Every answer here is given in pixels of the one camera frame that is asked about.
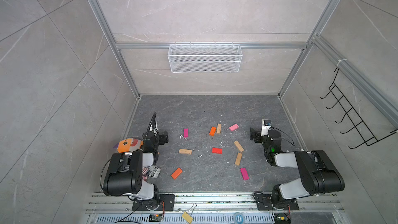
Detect black wire hook rack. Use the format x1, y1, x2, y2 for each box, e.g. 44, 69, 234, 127
319, 68, 398, 149

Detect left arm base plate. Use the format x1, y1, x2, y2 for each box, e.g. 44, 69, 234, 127
132, 194, 175, 211

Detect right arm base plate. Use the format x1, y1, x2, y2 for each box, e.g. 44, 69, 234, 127
253, 191, 299, 211

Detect wooden block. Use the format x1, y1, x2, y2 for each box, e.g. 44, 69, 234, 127
216, 123, 222, 134
235, 152, 243, 166
179, 149, 192, 155
234, 141, 244, 152

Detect orange plush toy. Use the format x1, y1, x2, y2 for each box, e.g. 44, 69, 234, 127
116, 138, 144, 153

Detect orange block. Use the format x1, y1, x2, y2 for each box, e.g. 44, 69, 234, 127
171, 168, 183, 180
209, 127, 217, 136

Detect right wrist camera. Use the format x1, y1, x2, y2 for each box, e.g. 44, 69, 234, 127
261, 119, 272, 136

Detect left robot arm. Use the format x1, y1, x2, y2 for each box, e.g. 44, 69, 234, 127
100, 113, 169, 208

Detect tape roll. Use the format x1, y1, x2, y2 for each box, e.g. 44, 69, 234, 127
233, 212, 245, 224

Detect yellow tag with clip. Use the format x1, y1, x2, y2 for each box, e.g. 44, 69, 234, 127
181, 203, 197, 224

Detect light pink block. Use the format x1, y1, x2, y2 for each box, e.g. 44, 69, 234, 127
229, 124, 239, 132

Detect magenta block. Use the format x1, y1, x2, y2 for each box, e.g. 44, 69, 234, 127
240, 168, 250, 180
183, 128, 189, 138

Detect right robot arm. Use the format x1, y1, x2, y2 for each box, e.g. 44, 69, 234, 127
250, 125, 345, 209

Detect white wire mesh basket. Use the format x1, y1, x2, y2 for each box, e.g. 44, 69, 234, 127
167, 44, 243, 73

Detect red block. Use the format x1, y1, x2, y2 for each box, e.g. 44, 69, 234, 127
211, 147, 223, 155

